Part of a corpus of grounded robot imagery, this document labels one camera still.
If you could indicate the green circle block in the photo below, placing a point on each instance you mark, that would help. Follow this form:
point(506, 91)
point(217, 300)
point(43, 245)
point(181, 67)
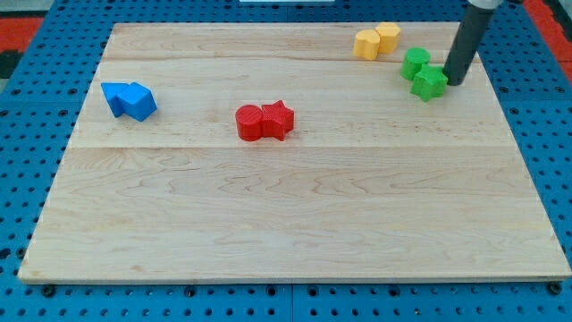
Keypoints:
point(413, 61)

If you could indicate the red circle block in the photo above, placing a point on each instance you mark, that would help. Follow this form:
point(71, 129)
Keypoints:
point(249, 122)

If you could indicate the yellow heart block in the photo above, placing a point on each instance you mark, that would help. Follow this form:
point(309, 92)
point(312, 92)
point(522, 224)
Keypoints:
point(366, 44)

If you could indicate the red star block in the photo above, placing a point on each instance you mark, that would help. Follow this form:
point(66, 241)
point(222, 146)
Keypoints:
point(277, 120)

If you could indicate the wooden board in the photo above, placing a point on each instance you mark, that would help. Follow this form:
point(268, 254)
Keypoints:
point(373, 185)

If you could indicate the blue cube block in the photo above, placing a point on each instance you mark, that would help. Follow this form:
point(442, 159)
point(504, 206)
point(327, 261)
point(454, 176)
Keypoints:
point(137, 101)

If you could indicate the green star block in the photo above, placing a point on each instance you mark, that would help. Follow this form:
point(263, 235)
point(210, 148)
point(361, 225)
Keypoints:
point(430, 82)

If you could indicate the yellow hexagon block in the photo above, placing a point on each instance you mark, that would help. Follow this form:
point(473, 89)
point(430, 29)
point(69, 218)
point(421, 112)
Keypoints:
point(389, 33)

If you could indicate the blue triangle block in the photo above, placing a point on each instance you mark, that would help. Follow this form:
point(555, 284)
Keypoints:
point(111, 91)

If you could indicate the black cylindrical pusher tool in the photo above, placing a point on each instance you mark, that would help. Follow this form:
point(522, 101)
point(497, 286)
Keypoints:
point(470, 32)

